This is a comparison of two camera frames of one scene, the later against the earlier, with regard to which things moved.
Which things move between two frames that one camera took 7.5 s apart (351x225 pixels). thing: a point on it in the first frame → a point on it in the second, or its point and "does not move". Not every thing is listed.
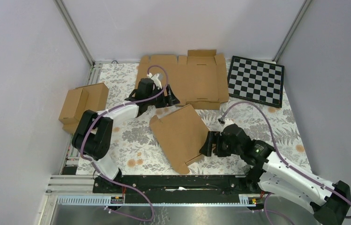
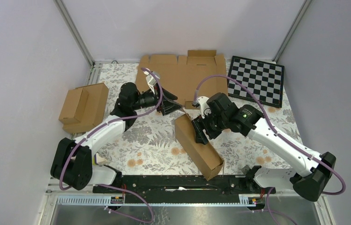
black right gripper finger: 211,139 → 200,136
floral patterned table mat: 136,148 does not move
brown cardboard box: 181,135 → 205,157
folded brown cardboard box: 78,100 does not move
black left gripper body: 160,101 does not move
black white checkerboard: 256,81 does not move
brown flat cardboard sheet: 198,79 does not move
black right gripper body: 223,148 → 213,125
